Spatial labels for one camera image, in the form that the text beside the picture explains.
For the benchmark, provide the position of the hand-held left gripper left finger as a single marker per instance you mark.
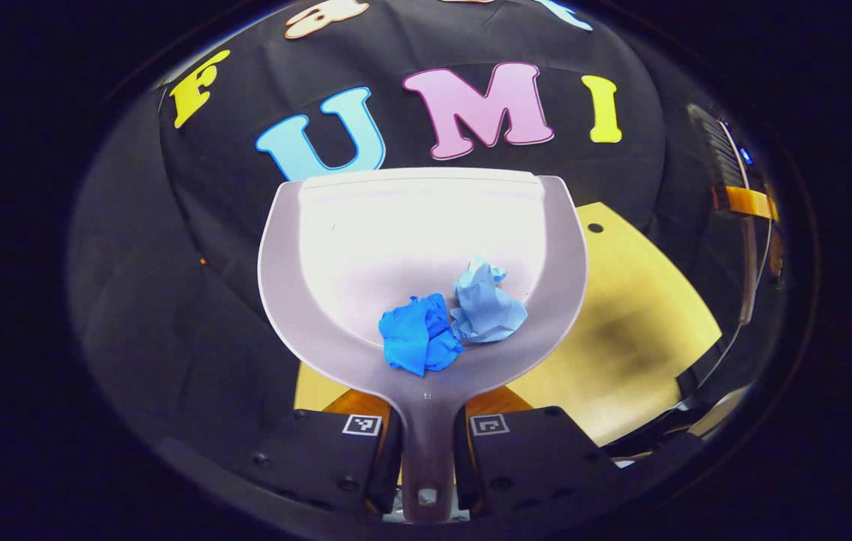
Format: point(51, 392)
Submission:
point(313, 458)

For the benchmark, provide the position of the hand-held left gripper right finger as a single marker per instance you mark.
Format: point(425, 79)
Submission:
point(539, 458)

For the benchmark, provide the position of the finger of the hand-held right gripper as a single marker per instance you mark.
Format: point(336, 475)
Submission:
point(711, 143)

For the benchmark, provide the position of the light blue paper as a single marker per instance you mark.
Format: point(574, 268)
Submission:
point(486, 308)

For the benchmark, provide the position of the dark blue paper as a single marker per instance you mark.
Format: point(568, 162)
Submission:
point(418, 334)

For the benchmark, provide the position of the lavender dustpan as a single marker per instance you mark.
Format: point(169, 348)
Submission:
point(411, 240)

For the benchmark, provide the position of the black backdrop cloth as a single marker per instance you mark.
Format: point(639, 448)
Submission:
point(208, 263)

